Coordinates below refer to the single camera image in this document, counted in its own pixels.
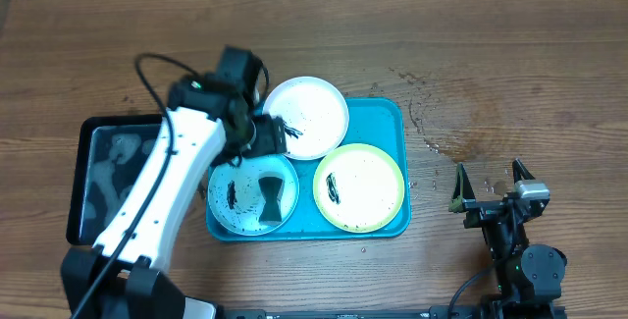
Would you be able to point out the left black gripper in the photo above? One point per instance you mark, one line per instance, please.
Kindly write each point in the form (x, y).
(273, 139)

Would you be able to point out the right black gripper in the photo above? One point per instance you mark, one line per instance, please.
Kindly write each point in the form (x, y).
(494, 208)

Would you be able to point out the green scouring sponge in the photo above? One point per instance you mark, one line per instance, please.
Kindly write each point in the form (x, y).
(271, 188)

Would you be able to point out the light blue plate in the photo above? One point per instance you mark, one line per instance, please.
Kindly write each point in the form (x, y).
(235, 202)

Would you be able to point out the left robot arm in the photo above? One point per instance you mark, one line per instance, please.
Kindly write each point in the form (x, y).
(207, 120)

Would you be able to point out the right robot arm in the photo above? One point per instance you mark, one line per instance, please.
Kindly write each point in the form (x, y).
(528, 275)

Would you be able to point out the teal plastic serving tray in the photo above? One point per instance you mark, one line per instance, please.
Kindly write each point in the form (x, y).
(375, 121)

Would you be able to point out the black plastic water tray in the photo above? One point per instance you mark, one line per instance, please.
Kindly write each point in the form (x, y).
(111, 154)

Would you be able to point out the white plate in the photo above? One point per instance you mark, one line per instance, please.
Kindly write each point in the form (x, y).
(315, 115)

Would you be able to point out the yellow-green plate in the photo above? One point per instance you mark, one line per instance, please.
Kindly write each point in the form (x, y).
(358, 188)

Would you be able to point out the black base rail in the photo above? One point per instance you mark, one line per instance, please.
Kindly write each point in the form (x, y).
(434, 312)

